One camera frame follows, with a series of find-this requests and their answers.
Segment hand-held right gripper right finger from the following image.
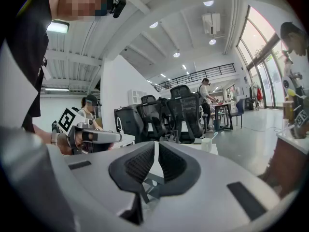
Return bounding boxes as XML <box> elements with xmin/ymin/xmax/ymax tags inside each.
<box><xmin>158</xmin><ymin>141</ymin><xmax>283</xmax><ymax>232</ymax></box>

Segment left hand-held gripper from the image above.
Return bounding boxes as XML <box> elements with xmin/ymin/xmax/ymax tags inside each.
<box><xmin>51</xmin><ymin>107</ymin><xmax>123</xmax><ymax>155</ymax></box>

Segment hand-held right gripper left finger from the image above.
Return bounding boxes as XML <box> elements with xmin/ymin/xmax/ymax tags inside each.
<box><xmin>63</xmin><ymin>141</ymin><xmax>155</xmax><ymax>225</ymax></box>

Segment person's left forearm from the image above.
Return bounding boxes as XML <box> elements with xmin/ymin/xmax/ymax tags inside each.
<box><xmin>32</xmin><ymin>123</ymin><xmax>59</xmax><ymax>146</ymax></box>

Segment person's left hand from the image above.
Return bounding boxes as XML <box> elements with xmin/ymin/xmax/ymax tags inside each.
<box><xmin>58</xmin><ymin>132</ymin><xmax>85</xmax><ymax>156</ymax></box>

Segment black dining table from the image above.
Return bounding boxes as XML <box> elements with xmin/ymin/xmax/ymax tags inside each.
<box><xmin>213</xmin><ymin>102</ymin><xmax>234</xmax><ymax>131</ymax></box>

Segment blue chair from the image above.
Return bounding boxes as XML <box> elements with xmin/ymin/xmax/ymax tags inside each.
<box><xmin>230</xmin><ymin>98</ymin><xmax>246</xmax><ymax>128</ymax></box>

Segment black balcony railing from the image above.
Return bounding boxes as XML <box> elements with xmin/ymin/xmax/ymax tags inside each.
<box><xmin>153</xmin><ymin>63</ymin><xmax>236</xmax><ymax>92</ymax></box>

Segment person's black shirt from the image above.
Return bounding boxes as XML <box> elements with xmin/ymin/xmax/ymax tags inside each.
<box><xmin>4</xmin><ymin>0</ymin><xmax>53</xmax><ymax>133</ymax></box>

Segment rectangular ceiling lamp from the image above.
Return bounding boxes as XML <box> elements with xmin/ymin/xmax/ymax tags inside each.
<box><xmin>46</xmin><ymin>20</ymin><xmax>70</xmax><ymax>34</ymax></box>

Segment person's head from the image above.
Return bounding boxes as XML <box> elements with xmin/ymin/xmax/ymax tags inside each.
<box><xmin>49</xmin><ymin>0</ymin><xmax>108</xmax><ymax>22</ymax></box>

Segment white ceiling air conditioner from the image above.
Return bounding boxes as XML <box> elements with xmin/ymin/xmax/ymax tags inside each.
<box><xmin>201</xmin><ymin>13</ymin><xmax>222</xmax><ymax>35</ymax></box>

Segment white wall shelf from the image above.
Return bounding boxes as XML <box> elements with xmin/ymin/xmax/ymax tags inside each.
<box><xmin>127</xmin><ymin>89</ymin><xmax>148</xmax><ymax>105</ymax></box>

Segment black head-mounted camera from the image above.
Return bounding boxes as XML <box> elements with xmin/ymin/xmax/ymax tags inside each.
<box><xmin>102</xmin><ymin>0</ymin><xmax>127</xmax><ymax>18</ymax></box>

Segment large glass window wall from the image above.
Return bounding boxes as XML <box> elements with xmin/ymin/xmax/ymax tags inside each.
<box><xmin>235</xmin><ymin>5</ymin><xmax>292</xmax><ymax>110</ymax></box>

